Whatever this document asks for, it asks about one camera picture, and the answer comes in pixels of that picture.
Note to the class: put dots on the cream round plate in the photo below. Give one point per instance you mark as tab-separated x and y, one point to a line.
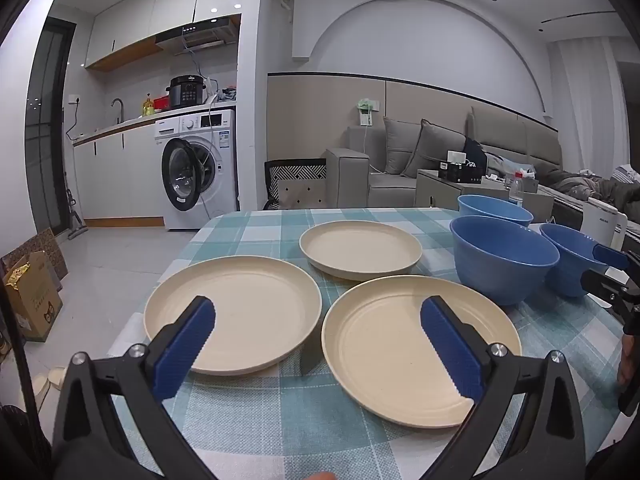
360	247
260	305
380	350

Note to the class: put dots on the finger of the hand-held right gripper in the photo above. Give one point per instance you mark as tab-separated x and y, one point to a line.
605	285
610	256

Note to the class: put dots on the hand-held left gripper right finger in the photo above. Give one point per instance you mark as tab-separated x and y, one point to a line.
450	350

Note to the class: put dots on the red container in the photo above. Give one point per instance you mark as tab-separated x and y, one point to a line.
161	103

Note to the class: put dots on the grey cushion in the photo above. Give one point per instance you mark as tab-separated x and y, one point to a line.
440	150
397	145

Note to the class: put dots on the grey sofa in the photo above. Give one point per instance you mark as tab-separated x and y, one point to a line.
350	170

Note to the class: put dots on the yellow bottle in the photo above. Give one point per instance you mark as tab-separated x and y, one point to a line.
148	107

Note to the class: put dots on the white box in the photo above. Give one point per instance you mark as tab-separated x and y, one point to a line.
456	156

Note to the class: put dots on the steel kitchen faucet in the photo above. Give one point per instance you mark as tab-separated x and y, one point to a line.
121	107

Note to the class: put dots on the black box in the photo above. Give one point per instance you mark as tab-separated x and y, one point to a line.
457	172

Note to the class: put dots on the clear water bottle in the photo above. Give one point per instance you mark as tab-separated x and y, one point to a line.
516	190

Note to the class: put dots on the grey side cabinet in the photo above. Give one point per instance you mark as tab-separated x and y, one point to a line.
440	195

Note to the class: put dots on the brown patterned board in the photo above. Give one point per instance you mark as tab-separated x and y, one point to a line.
55	250

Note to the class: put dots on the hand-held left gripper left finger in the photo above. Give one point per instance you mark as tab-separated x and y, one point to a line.
185	345

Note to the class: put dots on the teal checked tablecloth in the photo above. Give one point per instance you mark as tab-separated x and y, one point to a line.
260	410

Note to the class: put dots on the white curtain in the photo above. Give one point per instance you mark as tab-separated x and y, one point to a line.
590	110

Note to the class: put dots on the white wall cabinets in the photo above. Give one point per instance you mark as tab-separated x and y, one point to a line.
175	0

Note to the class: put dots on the white kettle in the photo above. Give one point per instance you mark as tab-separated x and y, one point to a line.
600	220

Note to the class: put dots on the black glass door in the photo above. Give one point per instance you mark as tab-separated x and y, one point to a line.
47	135

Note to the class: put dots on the person's right hand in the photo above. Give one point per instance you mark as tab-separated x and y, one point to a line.
626	360

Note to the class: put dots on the white washing machine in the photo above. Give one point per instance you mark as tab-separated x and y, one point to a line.
220	160

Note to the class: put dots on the steel range hood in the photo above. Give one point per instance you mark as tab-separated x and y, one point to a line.
200	37

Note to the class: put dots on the white kitchen base cabinets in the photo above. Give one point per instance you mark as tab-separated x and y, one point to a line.
115	175

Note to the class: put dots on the folded patterned mat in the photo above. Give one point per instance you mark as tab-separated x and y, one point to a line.
295	185

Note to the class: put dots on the upright stick vacuum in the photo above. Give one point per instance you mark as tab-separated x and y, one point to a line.
75	220

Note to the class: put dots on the white wall socket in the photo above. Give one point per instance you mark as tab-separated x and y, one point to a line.
74	99

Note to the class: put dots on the white wall charger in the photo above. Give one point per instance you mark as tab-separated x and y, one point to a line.
366	115

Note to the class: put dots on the blue bowl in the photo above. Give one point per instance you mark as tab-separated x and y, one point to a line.
495	207
565	270
500	275

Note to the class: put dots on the black pressure cooker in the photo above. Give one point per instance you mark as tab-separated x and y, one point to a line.
186	92

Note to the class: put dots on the brown cardboard box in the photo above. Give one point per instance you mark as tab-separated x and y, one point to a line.
37	300

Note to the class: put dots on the grey bed blanket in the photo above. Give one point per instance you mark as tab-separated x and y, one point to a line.
585	185

